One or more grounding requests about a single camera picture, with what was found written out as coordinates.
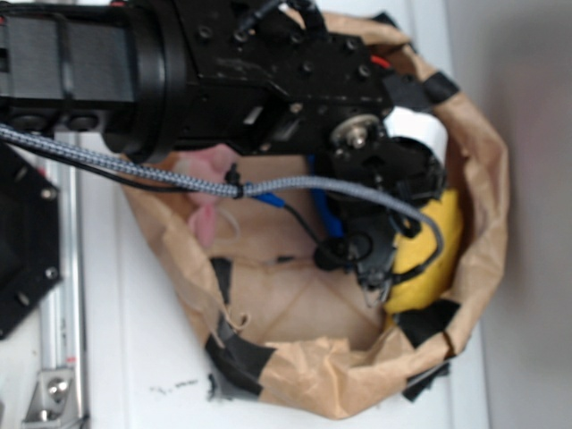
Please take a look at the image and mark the metal corner bracket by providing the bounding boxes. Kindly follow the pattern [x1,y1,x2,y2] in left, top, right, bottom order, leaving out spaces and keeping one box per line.
[21,368,83,429]

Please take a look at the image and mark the aluminium extrusion rail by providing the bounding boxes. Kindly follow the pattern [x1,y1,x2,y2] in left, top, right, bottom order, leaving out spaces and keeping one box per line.
[22,160,90,428]

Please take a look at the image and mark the brown paper bag basin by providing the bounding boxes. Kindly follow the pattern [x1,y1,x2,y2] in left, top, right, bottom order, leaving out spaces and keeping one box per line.
[124,13,509,420]

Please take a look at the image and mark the grey braided cable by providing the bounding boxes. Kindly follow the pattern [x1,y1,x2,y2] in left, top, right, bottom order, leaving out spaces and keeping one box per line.
[0,123,444,269]

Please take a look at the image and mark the blue plastic bottle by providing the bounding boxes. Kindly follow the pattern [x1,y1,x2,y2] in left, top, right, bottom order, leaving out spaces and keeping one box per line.
[249,154,346,239]

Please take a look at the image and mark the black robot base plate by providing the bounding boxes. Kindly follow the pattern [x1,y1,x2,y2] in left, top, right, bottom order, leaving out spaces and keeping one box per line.
[1,145,60,340]

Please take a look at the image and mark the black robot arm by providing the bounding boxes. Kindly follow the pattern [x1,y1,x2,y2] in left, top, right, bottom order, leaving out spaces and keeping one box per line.
[1,1,448,300]

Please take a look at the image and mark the yellow cloth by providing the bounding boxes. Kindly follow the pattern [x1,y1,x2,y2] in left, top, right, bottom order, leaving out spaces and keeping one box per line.
[383,189,463,315]

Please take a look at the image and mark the pink plush toy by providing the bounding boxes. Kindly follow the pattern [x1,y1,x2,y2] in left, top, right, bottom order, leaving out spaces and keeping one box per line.
[172,144,239,248]

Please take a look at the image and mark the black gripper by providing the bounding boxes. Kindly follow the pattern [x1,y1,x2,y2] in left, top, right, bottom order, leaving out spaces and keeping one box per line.
[312,114,447,307]

